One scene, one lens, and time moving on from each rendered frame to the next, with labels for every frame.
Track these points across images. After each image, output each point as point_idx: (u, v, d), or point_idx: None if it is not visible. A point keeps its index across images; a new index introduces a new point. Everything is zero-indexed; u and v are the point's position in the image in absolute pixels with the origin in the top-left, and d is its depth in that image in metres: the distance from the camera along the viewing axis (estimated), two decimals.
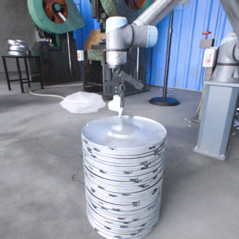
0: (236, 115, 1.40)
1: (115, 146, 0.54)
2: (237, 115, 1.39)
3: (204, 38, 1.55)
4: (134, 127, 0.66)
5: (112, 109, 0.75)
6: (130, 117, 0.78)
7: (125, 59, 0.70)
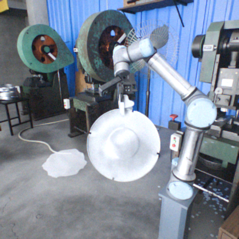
0: (199, 200, 1.52)
1: (115, 175, 0.71)
2: (199, 202, 1.50)
3: (171, 121, 1.67)
4: (133, 142, 0.74)
5: None
6: (131, 113, 0.78)
7: (115, 74, 0.89)
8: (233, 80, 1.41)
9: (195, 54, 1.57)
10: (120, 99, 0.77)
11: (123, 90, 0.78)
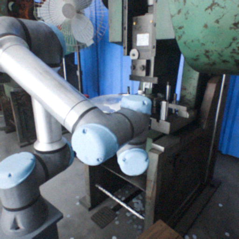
0: (106, 221, 0.99)
1: (118, 95, 1.01)
2: (104, 224, 0.98)
3: None
4: (108, 101, 0.88)
5: None
6: (111, 111, 0.77)
7: None
8: (150, 35, 0.89)
9: (105, 2, 1.05)
10: None
11: None
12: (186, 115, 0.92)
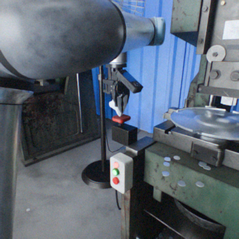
0: None
1: (225, 112, 0.72)
2: None
3: (117, 126, 0.78)
4: (202, 117, 0.64)
5: (111, 107, 0.79)
6: (200, 132, 0.54)
7: (121, 59, 0.69)
8: None
9: None
10: (127, 100, 0.78)
11: None
12: None
